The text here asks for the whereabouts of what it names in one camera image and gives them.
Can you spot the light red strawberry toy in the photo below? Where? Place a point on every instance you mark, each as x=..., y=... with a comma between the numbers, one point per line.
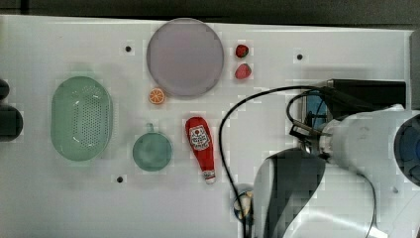
x=243, y=71

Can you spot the teal green cup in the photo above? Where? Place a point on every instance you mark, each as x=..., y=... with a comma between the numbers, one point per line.
x=152, y=152

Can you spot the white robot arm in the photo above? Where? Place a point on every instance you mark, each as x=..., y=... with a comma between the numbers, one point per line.
x=362, y=181

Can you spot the lilac round plate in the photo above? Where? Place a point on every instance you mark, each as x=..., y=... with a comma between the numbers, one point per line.
x=185, y=57

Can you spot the black toaster oven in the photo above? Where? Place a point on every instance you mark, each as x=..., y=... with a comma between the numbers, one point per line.
x=341, y=98

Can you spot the red ketchup bottle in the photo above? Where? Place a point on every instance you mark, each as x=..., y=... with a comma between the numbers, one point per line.
x=201, y=143

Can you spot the dark red strawberry toy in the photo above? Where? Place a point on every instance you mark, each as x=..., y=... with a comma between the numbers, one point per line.
x=241, y=51

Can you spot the black cylinder upper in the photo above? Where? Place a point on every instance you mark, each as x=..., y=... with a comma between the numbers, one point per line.
x=4, y=89

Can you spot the bowl of banana chips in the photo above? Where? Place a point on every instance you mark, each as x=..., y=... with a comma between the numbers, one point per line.
x=243, y=205

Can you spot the green perforated colander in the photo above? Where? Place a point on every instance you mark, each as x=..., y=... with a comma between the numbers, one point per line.
x=82, y=119

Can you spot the orange slice toy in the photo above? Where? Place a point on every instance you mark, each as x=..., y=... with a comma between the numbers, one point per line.
x=156, y=96

